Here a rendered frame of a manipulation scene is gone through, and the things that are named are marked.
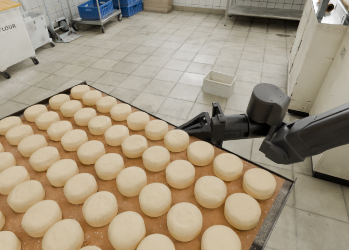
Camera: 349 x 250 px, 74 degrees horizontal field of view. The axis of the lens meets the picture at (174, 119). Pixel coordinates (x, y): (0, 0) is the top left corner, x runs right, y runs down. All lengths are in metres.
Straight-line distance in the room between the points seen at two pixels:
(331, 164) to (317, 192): 0.21
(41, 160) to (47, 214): 0.12
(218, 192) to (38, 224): 0.26
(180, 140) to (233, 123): 0.12
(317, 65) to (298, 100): 0.34
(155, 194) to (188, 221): 0.07
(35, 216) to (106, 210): 0.10
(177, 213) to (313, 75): 1.95
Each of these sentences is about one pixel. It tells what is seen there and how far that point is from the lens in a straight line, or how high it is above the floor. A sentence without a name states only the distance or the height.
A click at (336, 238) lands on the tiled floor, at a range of 1.72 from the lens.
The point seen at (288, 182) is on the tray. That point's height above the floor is 1.01.
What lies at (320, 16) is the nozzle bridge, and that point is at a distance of 2.15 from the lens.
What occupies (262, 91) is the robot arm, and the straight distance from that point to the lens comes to 0.48.
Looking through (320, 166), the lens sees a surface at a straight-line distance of 1.81.
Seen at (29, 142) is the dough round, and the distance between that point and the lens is 0.55.
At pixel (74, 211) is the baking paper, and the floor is 1.00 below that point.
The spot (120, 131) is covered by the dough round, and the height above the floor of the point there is 1.01.
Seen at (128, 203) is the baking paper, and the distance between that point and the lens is 0.40.
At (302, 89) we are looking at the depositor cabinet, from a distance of 2.25.
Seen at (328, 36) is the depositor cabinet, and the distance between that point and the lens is 2.09.
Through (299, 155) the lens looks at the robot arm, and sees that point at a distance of 0.50.
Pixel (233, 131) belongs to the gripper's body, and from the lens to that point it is 0.50.
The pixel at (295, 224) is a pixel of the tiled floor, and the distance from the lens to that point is 1.65.
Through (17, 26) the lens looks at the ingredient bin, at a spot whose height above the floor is 0.50.
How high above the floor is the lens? 1.33
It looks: 39 degrees down
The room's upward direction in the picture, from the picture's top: straight up
